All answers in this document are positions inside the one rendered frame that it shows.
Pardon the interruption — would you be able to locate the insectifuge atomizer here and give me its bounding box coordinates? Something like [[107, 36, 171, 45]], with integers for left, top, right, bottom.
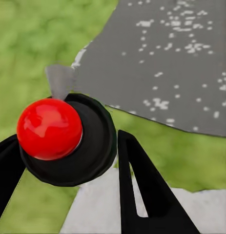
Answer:
[[17, 63, 118, 187]]

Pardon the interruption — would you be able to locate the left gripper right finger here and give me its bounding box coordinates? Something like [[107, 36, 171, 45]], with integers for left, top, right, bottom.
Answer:
[[117, 130, 201, 234]]

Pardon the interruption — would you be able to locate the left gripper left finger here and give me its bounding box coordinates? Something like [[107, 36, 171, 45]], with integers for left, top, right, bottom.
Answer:
[[0, 134, 26, 218]]

